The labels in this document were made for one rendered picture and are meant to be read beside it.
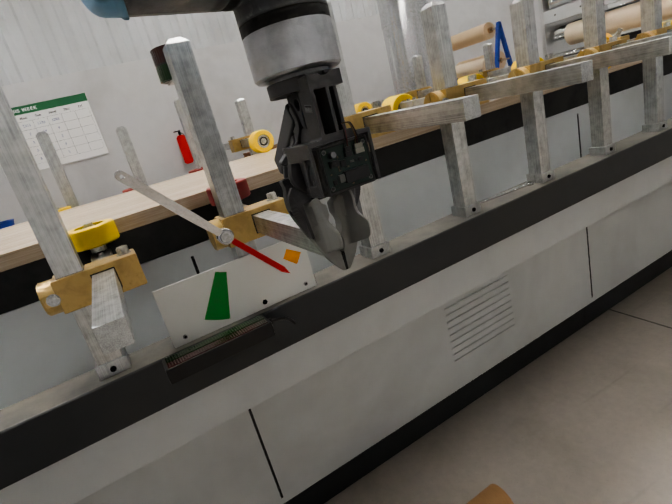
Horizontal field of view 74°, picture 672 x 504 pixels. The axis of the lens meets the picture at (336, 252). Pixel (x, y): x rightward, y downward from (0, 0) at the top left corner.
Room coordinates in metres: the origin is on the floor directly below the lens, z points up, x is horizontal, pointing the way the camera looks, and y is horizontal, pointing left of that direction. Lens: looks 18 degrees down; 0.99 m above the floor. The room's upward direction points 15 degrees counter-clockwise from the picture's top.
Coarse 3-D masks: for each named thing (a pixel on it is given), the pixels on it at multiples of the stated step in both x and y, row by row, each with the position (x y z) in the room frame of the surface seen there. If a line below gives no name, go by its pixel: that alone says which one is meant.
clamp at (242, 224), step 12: (252, 204) 0.77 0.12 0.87; (264, 204) 0.74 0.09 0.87; (276, 204) 0.74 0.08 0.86; (216, 216) 0.75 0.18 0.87; (228, 216) 0.71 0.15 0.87; (240, 216) 0.72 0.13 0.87; (252, 216) 0.72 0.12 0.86; (228, 228) 0.70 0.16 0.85; (240, 228) 0.71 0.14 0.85; (252, 228) 0.72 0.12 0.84; (216, 240) 0.70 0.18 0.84; (240, 240) 0.71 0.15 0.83
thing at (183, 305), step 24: (240, 264) 0.71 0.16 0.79; (264, 264) 0.72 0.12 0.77; (288, 264) 0.74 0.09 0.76; (168, 288) 0.66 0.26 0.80; (192, 288) 0.67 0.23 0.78; (240, 288) 0.70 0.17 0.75; (264, 288) 0.72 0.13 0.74; (288, 288) 0.73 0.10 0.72; (168, 312) 0.65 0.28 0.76; (192, 312) 0.66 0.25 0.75; (240, 312) 0.69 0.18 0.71; (192, 336) 0.66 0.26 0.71
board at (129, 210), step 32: (512, 96) 1.28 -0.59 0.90; (416, 128) 1.13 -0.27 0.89; (256, 160) 1.37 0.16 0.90; (128, 192) 1.47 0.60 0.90; (160, 192) 1.15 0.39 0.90; (192, 192) 0.94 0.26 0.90; (64, 224) 0.98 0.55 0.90; (128, 224) 0.84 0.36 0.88; (0, 256) 0.75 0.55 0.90; (32, 256) 0.77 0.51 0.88
